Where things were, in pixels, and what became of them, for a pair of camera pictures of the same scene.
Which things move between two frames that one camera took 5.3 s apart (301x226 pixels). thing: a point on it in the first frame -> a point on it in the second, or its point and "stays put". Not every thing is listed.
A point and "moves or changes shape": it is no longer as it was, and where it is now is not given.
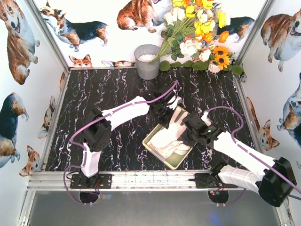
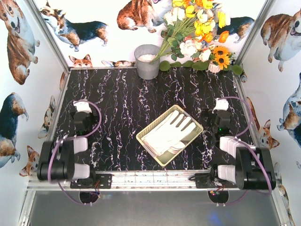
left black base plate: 99,181 stays put
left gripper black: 170,118 -> 76,117
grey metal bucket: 144,55 stays put
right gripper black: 186,133 -> 212,117
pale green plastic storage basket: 173,161 moves or changes shape
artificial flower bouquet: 190,28 stays put
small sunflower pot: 220,57 stays put
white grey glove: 166,141 moves or changes shape
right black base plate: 205,180 stays put
